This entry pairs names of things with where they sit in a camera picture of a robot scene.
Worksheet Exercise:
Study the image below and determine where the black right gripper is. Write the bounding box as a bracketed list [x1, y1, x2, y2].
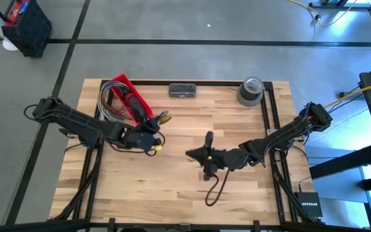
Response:
[185, 130, 248, 181]

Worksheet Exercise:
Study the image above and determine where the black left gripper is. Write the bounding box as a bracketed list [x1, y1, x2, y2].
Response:
[122, 112, 170, 157]

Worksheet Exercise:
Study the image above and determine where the dark grey rectangular case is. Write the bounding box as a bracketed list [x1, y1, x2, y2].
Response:
[168, 82, 197, 98]

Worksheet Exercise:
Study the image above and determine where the red plastic bin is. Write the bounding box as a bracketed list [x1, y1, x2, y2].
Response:
[109, 73, 155, 127]

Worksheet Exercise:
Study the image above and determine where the grey tape roll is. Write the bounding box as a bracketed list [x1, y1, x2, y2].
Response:
[236, 92, 265, 108]

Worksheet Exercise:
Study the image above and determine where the black metal beam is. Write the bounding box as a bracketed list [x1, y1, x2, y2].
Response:
[309, 142, 371, 180]

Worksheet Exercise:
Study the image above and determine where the black and red toolbox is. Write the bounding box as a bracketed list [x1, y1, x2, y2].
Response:
[1, 0, 53, 59]

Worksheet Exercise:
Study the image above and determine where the black floor stand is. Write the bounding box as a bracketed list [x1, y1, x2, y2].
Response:
[308, 0, 371, 49]

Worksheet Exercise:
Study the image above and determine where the black cable loop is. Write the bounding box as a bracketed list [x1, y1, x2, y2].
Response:
[204, 166, 232, 208]

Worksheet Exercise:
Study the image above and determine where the black aluminium table frame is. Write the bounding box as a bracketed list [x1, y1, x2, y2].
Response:
[0, 79, 371, 232]

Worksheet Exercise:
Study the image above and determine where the multicoloured wire bundle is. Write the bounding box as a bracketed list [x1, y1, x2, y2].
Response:
[96, 80, 131, 123]

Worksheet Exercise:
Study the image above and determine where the black cable sleeve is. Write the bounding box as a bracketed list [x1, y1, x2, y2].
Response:
[269, 151, 317, 224]
[52, 146, 105, 223]

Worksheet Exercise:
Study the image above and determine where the black Netgear network switch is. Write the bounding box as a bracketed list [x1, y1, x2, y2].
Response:
[294, 191, 324, 218]

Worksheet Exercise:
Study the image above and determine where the yellow extension cord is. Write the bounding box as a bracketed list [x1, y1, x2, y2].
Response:
[323, 78, 371, 110]

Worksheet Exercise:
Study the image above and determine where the yellow floor cable with plug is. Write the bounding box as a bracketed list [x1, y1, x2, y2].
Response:
[288, 0, 359, 28]

